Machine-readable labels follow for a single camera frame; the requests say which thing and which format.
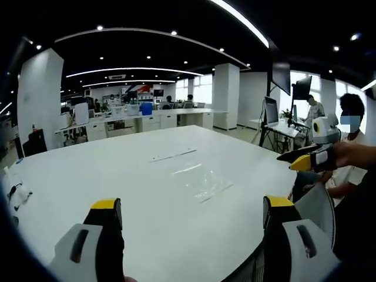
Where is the monitor on tripod stand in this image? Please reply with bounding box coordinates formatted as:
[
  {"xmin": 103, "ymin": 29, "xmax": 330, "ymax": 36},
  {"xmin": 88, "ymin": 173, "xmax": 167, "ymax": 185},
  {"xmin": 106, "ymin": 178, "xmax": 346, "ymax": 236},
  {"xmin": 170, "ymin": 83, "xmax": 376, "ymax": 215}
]
[{"xmin": 257, "ymin": 79, "xmax": 284, "ymax": 153}]

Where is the clear resealable bag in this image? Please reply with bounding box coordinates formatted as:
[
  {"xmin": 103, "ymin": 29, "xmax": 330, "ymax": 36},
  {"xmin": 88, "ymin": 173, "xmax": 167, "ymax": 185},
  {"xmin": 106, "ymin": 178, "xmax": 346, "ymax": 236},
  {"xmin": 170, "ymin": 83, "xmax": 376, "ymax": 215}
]
[{"xmin": 171, "ymin": 163, "xmax": 234, "ymax": 205}]

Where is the long white office counter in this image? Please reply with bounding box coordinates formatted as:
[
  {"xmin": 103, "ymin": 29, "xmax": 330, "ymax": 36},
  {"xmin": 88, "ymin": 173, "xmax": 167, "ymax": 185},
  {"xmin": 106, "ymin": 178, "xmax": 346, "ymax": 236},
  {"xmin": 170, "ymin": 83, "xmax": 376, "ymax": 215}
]
[{"xmin": 55, "ymin": 108, "xmax": 230, "ymax": 142}]

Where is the white plastic strip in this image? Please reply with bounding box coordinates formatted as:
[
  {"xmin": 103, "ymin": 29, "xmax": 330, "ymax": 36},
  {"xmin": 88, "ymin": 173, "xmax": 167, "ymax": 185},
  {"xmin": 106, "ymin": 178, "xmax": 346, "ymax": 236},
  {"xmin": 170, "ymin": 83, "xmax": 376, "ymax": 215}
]
[{"xmin": 148, "ymin": 149, "xmax": 197, "ymax": 163}]

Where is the person's dark clothing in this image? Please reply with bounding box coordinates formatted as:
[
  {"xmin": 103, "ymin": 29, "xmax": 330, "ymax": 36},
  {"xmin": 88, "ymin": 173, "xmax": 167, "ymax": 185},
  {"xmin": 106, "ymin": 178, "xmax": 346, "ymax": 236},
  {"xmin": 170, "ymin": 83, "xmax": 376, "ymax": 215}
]
[{"xmin": 331, "ymin": 164, "xmax": 376, "ymax": 263}]

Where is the black office chair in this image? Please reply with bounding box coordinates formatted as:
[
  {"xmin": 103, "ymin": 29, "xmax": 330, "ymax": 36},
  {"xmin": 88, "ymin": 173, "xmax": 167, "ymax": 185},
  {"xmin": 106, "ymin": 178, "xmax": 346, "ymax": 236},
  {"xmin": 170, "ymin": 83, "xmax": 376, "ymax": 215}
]
[{"xmin": 22, "ymin": 128, "xmax": 49, "ymax": 158}]

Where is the white device with black cable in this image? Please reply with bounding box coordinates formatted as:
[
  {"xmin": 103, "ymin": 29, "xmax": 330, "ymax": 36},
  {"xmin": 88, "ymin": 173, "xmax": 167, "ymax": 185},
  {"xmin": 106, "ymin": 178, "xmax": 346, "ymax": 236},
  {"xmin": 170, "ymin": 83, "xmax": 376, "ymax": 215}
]
[{"xmin": 0, "ymin": 166, "xmax": 33, "ymax": 213}]

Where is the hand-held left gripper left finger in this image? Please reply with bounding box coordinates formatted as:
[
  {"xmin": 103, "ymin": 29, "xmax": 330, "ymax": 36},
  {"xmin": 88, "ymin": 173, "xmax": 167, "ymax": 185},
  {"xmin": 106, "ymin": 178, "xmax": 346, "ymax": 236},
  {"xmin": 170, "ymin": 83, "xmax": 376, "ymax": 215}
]
[{"xmin": 46, "ymin": 198, "xmax": 126, "ymax": 282}]

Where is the long ceiling light strip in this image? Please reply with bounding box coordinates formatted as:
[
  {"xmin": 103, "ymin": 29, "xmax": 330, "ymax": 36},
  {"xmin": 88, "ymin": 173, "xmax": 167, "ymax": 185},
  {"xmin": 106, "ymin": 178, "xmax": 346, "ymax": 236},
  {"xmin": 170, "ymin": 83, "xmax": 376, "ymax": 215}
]
[{"xmin": 210, "ymin": 0, "xmax": 270, "ymax": 49}]

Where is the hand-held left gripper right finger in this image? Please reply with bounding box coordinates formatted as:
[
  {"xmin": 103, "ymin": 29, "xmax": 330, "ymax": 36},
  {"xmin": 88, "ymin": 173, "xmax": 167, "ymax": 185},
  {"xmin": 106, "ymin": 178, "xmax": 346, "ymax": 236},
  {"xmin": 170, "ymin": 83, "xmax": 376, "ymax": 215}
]
[{"xmin": 262, "ymin": 195, "xmax": 343, "ymax": 282}]

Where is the grey mesh chair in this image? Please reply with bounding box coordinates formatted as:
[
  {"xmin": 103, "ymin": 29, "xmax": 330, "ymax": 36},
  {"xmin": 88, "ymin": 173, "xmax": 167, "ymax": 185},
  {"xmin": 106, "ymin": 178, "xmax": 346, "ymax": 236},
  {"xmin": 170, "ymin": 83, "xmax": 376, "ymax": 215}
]
[{"xmin": 219, "ymin": 182, "xmax": 337, "ymax": 282}]

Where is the white side desk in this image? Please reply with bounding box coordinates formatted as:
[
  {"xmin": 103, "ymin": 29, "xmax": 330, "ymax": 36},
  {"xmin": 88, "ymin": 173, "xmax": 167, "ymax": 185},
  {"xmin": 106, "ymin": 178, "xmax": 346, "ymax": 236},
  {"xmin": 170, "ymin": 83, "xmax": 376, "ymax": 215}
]
[{"xmin": 249, "ymin": 118, "xmax": 306, "ymax": 139}]

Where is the white freestanding board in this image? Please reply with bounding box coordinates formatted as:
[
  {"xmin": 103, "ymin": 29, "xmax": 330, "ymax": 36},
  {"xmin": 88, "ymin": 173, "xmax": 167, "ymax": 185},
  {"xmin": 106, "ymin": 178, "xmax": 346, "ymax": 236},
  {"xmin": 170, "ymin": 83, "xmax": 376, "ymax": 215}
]
[{"xmin": 74, "ymin": 102, "xmax": 90, "ymax": 126}]

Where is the person's right hand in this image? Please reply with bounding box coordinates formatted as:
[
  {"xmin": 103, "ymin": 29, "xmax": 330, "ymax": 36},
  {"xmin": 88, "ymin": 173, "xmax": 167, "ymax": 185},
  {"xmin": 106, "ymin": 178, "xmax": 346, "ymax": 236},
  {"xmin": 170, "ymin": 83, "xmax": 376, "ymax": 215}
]
[{"xmin": 333, "ymin": 142, "xmax": 358, "ymax": 169}]

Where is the large black monitor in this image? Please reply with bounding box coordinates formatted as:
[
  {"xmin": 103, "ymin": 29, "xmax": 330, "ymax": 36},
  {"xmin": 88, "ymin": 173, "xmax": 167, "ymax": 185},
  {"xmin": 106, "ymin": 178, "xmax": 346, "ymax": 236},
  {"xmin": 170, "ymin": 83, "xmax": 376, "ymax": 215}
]
[{"xmin": 271, "ymin": 61, "xmax": 292, "ymax": 96}]

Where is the black monitor on stand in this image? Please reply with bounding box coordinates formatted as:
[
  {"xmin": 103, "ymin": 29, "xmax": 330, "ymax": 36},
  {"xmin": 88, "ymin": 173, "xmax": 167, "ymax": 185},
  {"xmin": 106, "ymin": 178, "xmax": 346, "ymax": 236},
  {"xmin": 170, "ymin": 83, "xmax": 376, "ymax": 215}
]
[{"xmin": 293, "ymin": 75, "xmax": 313, "ymax": 101}]

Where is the silver desktop monitor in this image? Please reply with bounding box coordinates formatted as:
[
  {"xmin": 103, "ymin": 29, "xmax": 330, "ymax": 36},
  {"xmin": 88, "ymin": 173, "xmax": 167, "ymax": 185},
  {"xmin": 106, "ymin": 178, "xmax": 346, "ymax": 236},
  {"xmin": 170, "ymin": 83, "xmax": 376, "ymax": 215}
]
[{"xmin": 264, "ymin": 96, "xmax": 280, "ymax": 126}]

